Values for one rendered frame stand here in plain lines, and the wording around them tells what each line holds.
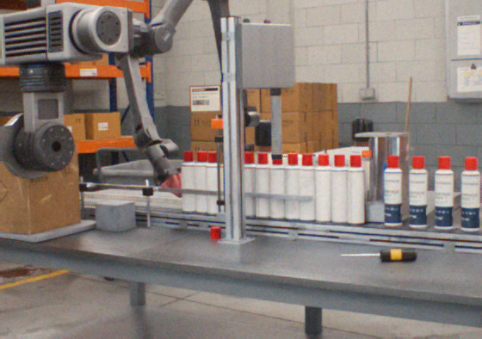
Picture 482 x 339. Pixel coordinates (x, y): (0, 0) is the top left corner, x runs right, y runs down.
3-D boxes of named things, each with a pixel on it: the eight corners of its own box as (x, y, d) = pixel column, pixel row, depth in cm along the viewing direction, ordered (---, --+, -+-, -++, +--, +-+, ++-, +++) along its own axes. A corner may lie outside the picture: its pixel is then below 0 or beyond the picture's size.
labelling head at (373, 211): (410, 216, 212) (410, 133, 210) (397, 223, 201) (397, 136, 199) (367, 213, 219) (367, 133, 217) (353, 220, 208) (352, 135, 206)
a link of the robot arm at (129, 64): (112, 54, 261) (128, 37, 255) (124, 58, 265) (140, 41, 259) (131, 149, 241) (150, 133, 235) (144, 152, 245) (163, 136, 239)
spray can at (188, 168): (200, 211, 236) (199, 151, 234) (192, 212, 231) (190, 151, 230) (188, 210, 238) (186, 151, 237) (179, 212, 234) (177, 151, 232)
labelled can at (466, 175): (481, 230, 188) (482, 157, 187) (477, 233, 184) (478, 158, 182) (462, 229, 191) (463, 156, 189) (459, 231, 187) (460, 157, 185)
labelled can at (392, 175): (404, 224, 200) (404, 155, 198) (398, 228, 195) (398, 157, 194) (386, 224, 202) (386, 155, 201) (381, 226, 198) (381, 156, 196)
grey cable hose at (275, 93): (285, 158, 206) (283, 88, 204) (279, 160, 203) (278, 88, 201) (274, 158, 207) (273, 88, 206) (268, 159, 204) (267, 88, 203)
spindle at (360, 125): (377, 190, 268) (377, 116, 265) (369, 193, 260) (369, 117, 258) (355, 189, 272) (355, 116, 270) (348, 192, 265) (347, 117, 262)
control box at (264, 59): (294, 88, 206) (293, 24, 205) (243, 89, 199) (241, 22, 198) (278, 89, 216) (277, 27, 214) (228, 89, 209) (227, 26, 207)
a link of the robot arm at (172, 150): (132, 139, 243) (145, 126, 238) (153, 135, 252) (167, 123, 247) (147, 169, 241) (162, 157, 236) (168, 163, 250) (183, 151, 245)
